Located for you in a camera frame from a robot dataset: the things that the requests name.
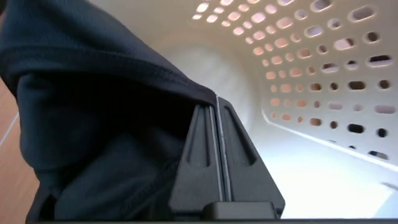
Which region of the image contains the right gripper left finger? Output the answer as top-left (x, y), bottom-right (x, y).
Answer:
top-left (169, 104), bottom-right (223, 218)

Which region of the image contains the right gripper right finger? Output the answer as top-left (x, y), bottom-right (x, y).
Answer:
top-left (216, 96), bottom-right (285, 218)

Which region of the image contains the heap of clothes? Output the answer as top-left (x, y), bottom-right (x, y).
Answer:
top-left (0, 0), bottom-right (218, 222)

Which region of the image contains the white laundry basket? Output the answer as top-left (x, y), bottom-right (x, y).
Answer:
top-left (86, 0), bottom-right (398, 220)

